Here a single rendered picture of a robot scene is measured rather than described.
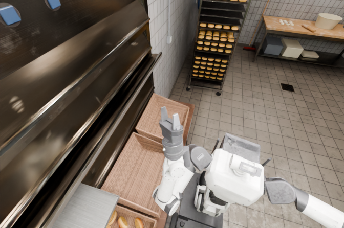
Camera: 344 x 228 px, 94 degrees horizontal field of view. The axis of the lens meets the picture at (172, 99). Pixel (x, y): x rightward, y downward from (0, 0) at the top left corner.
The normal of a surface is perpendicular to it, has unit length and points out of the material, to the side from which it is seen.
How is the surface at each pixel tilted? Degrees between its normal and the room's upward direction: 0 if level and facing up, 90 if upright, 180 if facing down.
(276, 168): 0
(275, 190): 38
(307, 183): 0
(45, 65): 70
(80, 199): 1
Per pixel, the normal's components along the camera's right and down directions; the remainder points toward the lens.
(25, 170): 0.91, -0.04
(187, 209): 0.02, -0.70
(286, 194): -0.47, -0.29
